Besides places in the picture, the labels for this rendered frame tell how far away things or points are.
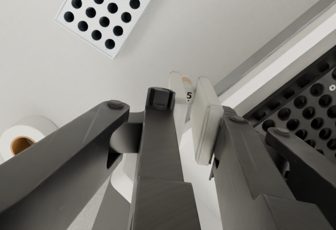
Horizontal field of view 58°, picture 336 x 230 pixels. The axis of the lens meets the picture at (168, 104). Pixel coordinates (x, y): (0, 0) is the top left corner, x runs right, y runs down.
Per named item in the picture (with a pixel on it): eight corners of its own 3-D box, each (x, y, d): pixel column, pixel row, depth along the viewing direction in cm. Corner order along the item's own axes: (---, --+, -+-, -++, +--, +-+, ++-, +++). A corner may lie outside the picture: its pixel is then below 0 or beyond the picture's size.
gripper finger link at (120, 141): (164, 162, 13) (92, 151, 12) (164, 120, 17) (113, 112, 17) (171, 129, 12) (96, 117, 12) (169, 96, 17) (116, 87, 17)
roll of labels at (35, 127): (63, 157, 46) (54, 171, 42) (17, 158, 46) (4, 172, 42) (57, 114, 44) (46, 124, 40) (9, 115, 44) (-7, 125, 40)
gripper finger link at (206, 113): (208, 106, 14) (225, 109, 14) (198, 75, 20) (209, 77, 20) (195, 164, 14) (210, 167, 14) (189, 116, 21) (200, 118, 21)
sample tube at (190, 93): (190, 89, 25) (193, 106, 20) (175, 86, 25) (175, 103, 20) (193, 74, 24) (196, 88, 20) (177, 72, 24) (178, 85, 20)
